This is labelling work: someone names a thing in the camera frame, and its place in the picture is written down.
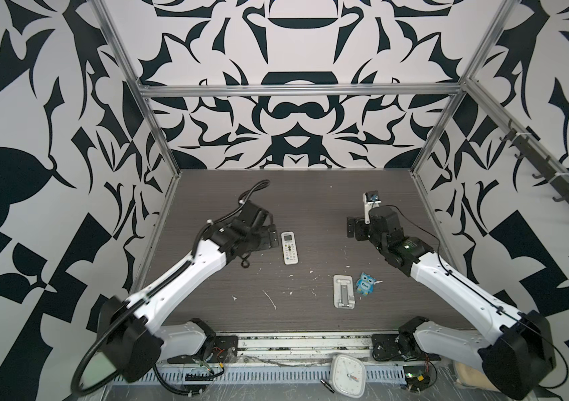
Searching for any black marker pen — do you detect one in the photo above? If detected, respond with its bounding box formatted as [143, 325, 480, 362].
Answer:
[320, 379, 334, 394]

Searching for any white remote control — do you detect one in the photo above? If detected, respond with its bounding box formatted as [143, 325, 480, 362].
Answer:
[281, 232, 299, 266]

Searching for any blue owl toy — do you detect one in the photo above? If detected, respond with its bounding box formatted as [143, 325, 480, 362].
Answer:
[356, 272, 377, 296]

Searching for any beige sponge pad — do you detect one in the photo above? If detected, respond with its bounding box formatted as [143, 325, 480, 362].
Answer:
[453, 362, 499, 392]

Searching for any black wall hook rack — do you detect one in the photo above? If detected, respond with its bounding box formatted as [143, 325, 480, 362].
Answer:
[499, 120, 569, 205]

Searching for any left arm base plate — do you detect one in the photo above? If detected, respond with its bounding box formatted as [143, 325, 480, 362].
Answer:
[167, 335, 239, 364]

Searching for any small circuit board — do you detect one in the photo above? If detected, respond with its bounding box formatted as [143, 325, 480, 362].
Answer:
[403, 365, 433, 394]

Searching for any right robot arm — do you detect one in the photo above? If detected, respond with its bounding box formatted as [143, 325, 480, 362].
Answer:
[346, 206, 557, 400]

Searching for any white slotted cable duct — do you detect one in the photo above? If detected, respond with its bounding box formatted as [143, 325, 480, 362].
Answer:
[113, 363, 408, 386]

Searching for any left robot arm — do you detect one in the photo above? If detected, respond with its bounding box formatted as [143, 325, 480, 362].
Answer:
[70, 200, 278, 397]

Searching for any white square clock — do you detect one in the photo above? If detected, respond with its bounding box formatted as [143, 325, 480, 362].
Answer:
[329, 354, 367, 399]

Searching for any silver metal phone stand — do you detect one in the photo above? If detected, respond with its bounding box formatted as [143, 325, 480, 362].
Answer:
[333, 275, 355, 310]

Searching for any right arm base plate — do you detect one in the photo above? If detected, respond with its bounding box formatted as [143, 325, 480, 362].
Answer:
[371, 333, 414, 362]

